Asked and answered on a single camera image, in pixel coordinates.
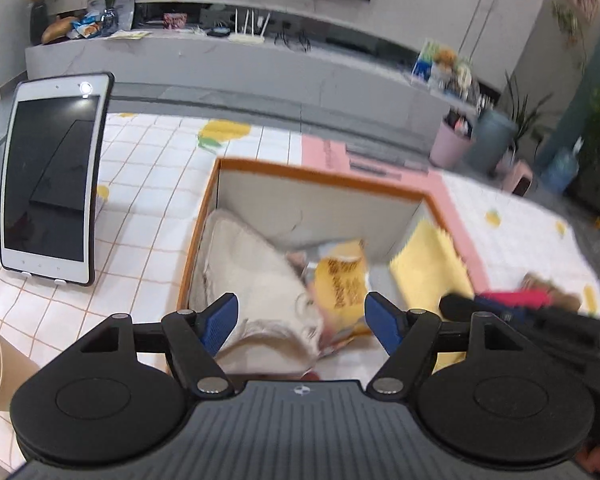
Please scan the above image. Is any yellow cloth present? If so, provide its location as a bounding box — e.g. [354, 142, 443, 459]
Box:
[388, 218, 477, 376]

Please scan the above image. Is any grey trash can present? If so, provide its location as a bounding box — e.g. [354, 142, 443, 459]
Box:
[465, 108, 517, 174]

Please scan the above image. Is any white router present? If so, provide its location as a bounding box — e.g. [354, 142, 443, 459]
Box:
[227, 9, 271, 44]

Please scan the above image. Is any blue water bottle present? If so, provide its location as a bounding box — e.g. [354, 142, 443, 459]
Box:
[540, 136, 583, 195]

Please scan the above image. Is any potted green plant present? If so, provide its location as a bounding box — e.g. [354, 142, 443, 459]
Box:
[505, 73, 554, 152]

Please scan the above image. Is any brown plush toy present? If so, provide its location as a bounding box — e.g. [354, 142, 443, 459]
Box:
[520, 272, 582, 312]

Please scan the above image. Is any orange cardboard box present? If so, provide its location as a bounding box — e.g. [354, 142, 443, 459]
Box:
[176, 156, 491, 376]

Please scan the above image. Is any yellow wet wipes pack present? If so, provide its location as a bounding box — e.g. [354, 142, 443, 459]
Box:
[286, 240, 370, 356]

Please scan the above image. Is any pink waste bin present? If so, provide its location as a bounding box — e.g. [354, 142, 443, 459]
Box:
[429, 120, 474, 169]

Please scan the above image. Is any beige drawstring bag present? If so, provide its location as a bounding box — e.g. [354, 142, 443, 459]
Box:
[188, 209, 324, 377]

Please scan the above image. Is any teddy bear decoration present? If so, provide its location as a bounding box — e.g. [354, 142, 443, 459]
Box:
[411, 39, 480, 101]

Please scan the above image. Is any white tablet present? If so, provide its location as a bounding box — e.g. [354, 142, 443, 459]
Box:
[0, 72, 114, 286]

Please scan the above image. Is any checked lemon tablecloth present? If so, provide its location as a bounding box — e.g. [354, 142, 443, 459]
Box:
[0, 112, 600, 461]

